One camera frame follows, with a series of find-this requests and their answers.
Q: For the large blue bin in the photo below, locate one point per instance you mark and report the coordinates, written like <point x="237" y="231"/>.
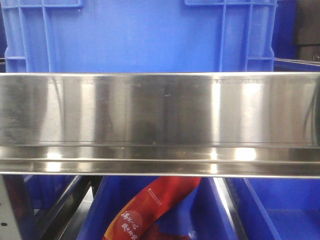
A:
<point x="139" y="35"/>

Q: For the red printed bag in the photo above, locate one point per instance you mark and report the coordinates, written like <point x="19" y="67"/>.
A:
<point x="145" y="208"/>

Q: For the stainless steel shelf rail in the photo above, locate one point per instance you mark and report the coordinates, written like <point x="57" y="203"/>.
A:
<point x="223" y="124"/>

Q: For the lower middle blue bin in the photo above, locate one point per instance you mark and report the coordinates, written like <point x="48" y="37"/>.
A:
<point x="200" y="216"/>

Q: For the lower right blue bin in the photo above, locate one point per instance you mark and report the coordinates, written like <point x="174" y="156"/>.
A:
<point x="277" y="209"/>

